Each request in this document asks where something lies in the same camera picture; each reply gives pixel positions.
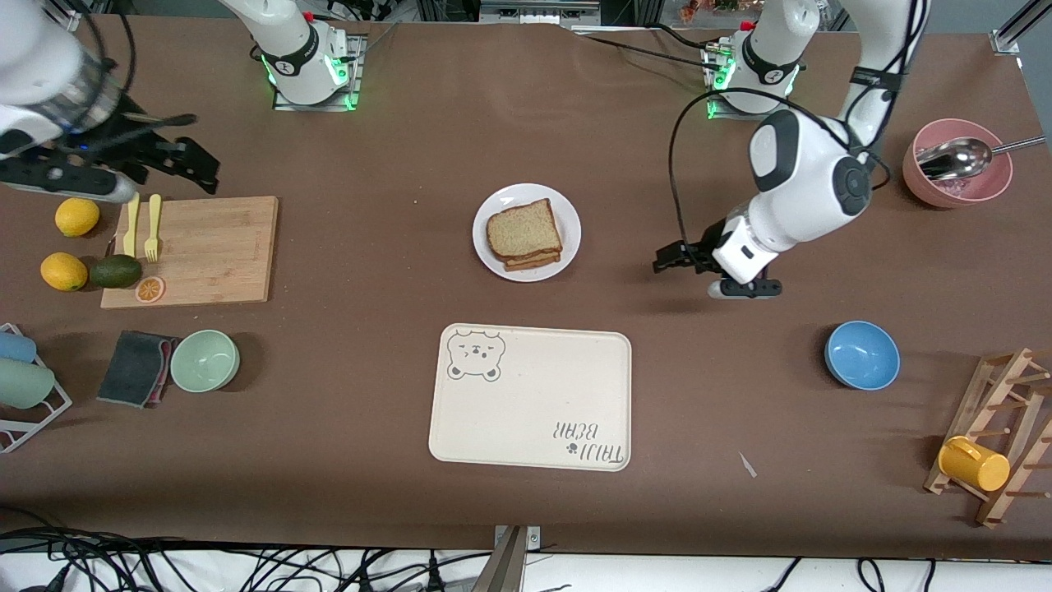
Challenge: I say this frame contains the grey metal frame box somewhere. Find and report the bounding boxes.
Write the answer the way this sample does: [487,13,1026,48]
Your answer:
[479,0,602,25]

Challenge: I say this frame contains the mint green bowl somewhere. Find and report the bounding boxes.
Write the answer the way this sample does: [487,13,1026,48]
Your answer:
[170,330,241,393]

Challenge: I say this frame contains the pale green cup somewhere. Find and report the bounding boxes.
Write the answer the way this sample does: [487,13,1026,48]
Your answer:
[0,359,56,409]

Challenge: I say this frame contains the pink bowl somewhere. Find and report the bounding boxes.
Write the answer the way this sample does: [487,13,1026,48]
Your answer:
[902,118,1013,209]

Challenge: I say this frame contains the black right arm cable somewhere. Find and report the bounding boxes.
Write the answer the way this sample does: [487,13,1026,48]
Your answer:
[78,0,138,99]

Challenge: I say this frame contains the artificial flowers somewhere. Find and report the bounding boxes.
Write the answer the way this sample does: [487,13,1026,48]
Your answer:
[678,0,741,21]

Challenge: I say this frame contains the green avocado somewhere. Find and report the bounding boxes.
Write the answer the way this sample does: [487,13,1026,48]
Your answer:
[89,254,143,289]

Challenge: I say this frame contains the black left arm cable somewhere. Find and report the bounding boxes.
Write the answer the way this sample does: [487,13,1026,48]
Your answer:
[668,86,893,247]

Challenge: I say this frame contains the black cable on table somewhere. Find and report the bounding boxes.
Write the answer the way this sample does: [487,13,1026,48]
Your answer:
[567,23,728,73]

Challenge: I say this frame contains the brown bread slice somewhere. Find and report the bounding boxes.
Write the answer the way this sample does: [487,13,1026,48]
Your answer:
[486,197,565,262]
[501,249,562,273]

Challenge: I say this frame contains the wooden cutting board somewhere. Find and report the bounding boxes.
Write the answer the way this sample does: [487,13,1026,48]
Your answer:
[100,196,279,310]

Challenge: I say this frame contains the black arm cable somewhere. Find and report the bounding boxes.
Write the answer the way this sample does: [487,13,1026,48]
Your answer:
[78,0,138,99]
[668,86,893,247]

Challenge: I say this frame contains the light blue cup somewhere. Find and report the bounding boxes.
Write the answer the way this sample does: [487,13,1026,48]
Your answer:
[0,331,38,364]

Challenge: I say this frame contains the white round plate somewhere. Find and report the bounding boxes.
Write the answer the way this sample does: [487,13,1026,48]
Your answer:
[473,183,582,283]

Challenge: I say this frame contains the cream bear print tray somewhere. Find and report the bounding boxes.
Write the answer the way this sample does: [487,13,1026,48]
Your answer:
[428,322,633,473]

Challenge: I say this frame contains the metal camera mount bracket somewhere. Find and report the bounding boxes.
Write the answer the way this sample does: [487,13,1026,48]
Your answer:
[493,525,542,592]

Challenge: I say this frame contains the white wire rack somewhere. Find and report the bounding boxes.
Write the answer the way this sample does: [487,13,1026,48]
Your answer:
[0,323,73,454]

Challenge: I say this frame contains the yellow lemon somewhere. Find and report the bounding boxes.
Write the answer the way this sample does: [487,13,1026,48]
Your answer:
[40,252,89,292]
[55,197,101,238]

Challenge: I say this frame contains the wooden drying rack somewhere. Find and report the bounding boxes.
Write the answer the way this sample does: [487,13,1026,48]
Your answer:
[923,347,1052,529]

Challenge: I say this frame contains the yellow mug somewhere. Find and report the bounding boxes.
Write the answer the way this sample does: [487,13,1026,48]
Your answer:
[938,436,1011,493]

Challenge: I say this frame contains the blue bowl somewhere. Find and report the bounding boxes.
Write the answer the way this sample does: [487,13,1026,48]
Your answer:
[824,321,901,391]

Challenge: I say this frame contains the aluminium frame rail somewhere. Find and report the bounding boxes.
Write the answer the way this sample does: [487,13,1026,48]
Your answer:
[990,0,1052,57]

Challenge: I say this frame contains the metal spoon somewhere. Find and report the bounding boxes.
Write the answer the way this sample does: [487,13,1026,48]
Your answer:
[915,136,1047,182]

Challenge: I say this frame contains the black floor cable tangle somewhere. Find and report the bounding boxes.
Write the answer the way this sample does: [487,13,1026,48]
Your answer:
[0,506,494,592]

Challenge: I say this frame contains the grey folded cloth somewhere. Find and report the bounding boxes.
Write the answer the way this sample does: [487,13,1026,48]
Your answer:
[96,331,178,409]

